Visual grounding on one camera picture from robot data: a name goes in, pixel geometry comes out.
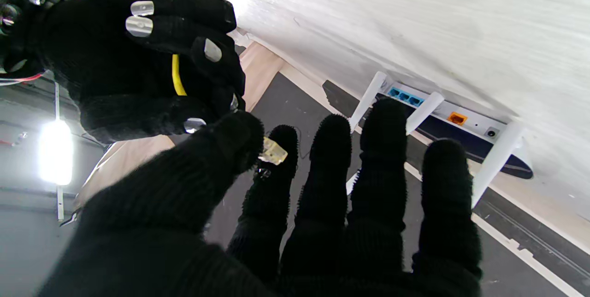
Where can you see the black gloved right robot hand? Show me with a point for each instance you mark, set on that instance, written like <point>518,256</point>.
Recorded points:
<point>101,66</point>

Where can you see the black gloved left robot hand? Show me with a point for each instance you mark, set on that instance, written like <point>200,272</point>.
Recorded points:
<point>161,223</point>

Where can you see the white router with antennas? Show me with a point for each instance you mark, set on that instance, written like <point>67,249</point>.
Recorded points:
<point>479,124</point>

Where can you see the bright white lamp on pole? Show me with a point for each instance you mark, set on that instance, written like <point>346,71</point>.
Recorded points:
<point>55,151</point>

